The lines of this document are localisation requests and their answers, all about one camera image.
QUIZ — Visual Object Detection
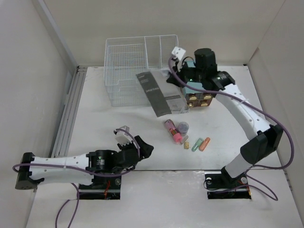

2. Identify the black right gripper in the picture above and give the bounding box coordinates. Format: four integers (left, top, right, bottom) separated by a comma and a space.
166, 59, 205, 88

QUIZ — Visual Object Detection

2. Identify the grey setup guide booklet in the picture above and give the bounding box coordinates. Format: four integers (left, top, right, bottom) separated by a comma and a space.
136, 69, 189, 117

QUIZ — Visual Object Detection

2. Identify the clear jar of clips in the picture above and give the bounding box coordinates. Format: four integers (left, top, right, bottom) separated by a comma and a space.
178, 122, 189, 135

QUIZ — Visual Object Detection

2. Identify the pink marker tube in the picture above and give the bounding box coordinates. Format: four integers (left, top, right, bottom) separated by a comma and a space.
164, 119, 182, 143

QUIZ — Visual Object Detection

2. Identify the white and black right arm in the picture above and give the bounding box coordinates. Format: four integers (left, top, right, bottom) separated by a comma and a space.
167, 47, 283, 187

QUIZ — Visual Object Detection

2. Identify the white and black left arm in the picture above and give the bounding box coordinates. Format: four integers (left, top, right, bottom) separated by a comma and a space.
13, 135, 154, 190

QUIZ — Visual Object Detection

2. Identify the teal mini drawer cabinet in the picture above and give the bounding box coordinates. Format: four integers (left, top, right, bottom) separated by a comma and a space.
181, 60, 213, 108

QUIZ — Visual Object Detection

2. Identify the yellow small clip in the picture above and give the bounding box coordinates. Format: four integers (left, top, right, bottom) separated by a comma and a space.
183, 142, 190, 150

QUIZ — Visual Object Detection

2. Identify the grey small eraser stick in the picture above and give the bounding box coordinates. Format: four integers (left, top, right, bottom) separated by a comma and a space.
180, 135, 189, 145

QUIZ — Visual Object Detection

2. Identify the green highlighter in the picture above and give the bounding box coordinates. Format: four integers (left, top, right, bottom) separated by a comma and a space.
191, 138, 203, 152

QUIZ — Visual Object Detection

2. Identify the orange highlighter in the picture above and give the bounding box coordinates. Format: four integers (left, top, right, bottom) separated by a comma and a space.
199, 137, 210, 151

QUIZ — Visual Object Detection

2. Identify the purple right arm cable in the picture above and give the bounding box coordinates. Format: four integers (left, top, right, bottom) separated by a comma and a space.
168, 56, 295, 201

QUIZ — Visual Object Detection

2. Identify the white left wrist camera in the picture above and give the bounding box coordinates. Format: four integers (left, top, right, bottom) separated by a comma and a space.
114, 125, 132, 146

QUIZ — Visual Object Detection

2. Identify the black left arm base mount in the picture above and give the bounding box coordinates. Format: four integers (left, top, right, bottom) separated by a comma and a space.
78, 175, 122, 200

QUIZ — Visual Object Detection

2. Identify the white wire mesh organizer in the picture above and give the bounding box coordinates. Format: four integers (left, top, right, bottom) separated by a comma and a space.
104, 35, 179, 107

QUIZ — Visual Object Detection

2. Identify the aluminium rail frame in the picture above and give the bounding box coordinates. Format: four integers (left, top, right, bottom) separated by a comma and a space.
48, 66, 87, 158

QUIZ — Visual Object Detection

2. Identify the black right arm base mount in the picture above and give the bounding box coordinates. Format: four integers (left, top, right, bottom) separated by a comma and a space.
203, 171, 251, 200

